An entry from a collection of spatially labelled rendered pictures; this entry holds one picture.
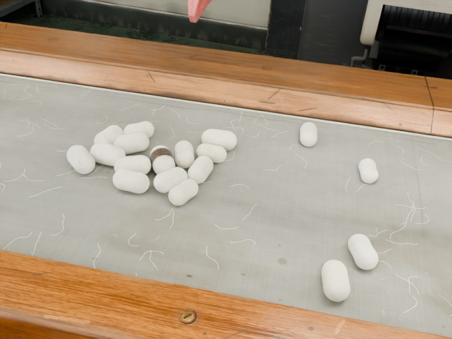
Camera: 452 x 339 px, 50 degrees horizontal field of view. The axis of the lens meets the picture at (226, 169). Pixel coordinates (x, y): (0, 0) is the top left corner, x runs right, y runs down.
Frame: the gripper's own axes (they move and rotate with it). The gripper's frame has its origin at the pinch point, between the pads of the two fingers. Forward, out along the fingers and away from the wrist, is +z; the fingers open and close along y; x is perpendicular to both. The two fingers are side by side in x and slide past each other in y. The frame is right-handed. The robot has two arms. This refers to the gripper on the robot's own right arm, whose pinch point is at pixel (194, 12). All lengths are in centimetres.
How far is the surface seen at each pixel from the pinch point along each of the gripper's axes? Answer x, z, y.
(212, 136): 2.2, 12.8, 4.4
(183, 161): -0.3, 16.5, 2.6
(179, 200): -3.8, 20.8, 3.8
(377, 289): -6.1, 25.3, 21.4
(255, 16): 180, -105, -20
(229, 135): 2.3, 12.3, 6.1
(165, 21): 190, -101, -70
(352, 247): -5.2, 22.3, 19.2
